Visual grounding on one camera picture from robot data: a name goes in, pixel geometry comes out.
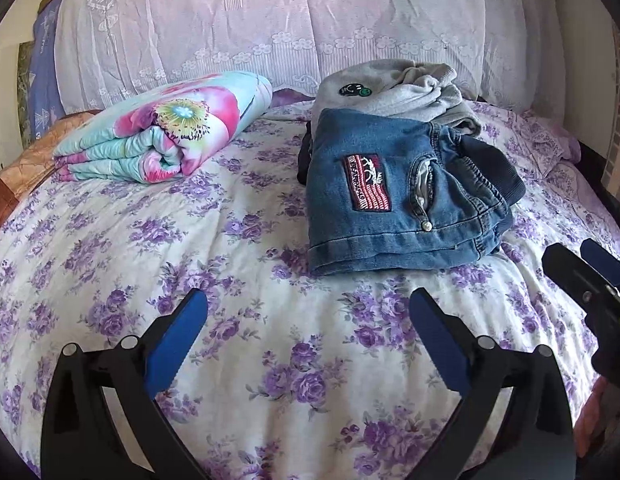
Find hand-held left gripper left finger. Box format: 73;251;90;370
40;287;211;480

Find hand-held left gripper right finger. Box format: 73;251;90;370
405;287;577;480

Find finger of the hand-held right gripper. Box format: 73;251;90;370
580;237;620;289
542;242;620;307

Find blue denim pants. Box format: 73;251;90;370
306;107;528;277

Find person's right hand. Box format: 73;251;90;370
572;375;620;461

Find purple floral bed sheet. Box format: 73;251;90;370
0;87;620;480

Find lilac pillow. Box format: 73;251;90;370
470;100;581;181

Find brick pattern curtain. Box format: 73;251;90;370
602;20;620;196

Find folded dark garments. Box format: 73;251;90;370
296;120;315;186

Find folded floral quilt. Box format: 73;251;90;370
52;71;273;183

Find brown pillow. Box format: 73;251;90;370
0;110;98;236

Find folded grey garment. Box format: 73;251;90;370
315;59;483;137

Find blue patterned cloth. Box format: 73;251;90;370
27;0;65;143

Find white lace headboard cover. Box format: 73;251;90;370
54;0;573;121

